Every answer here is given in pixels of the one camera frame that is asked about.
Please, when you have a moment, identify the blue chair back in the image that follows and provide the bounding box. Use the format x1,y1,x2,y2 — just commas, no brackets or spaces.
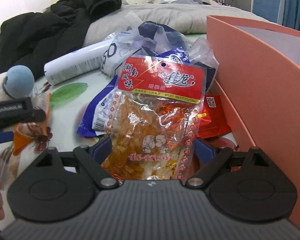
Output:
252,0,281,23

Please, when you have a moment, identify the white and blue plush bird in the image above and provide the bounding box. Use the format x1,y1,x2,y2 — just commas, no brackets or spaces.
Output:
0,65,34,102

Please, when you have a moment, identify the red snack packet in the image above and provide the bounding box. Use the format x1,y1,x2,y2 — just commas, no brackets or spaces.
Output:
198,95,231,139

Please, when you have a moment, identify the grey quilt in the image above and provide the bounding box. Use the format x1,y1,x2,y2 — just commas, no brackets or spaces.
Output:
83,3,267,47

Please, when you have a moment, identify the blue white plastic bag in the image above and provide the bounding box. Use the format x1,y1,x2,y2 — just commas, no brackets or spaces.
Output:
77,12,219,137

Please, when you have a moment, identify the fruit print tablecloth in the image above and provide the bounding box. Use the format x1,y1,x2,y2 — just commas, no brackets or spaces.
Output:
0,33,239,230

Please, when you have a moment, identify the white cylindrical bottle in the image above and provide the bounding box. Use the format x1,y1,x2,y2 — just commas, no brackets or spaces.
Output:
44,39,117,85

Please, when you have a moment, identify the orange open cardboard box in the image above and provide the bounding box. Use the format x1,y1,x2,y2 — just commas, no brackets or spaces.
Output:
206,16,300,228

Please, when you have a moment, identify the red label spicy strips bag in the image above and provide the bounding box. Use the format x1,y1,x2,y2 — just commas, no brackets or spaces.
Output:
101,56,207,181

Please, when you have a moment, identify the black clothes pile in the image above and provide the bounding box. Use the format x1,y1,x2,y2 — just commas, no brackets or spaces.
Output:
0,0,122,79

